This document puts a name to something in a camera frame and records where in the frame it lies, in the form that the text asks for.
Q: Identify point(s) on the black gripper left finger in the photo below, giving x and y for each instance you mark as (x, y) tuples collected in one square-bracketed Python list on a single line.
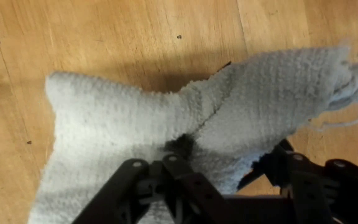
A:
[(187, 186)]

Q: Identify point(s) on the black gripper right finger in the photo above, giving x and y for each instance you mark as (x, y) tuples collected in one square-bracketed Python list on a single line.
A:
[(311, 178)]

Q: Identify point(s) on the white terry cloth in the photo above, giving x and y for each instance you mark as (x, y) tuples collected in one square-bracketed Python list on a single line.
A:
[(125, 115)]

